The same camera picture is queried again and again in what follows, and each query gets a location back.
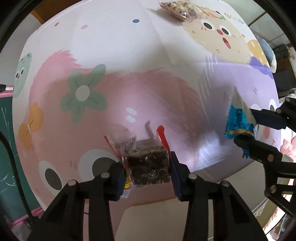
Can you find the dark brownie clear packet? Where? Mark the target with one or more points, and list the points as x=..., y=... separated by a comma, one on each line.
x=145, y=160

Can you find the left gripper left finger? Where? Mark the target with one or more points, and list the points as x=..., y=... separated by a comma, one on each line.
x=116, y=181

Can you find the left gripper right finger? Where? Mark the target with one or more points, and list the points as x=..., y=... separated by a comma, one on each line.
x=179, y=174

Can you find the cartoon printed tablecloth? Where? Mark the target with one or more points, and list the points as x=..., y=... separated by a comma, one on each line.
x=103, y=68

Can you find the lower clear nut packet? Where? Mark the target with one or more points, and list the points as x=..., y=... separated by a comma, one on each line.
x=183, y=10

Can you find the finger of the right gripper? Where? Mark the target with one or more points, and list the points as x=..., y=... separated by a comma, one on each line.
x=269, y=118
x=257, y=150

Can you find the blue foil snack packet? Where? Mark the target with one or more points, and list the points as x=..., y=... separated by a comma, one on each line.
x=240, y=120

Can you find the green chalkboard pink frame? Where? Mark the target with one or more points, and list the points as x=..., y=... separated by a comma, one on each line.
x=12, y=207

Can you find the blue plush cushion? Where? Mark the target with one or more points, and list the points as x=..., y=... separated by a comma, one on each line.
x=268, y=53

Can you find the white plastic tray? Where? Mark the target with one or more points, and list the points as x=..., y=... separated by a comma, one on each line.
x=166, y=220

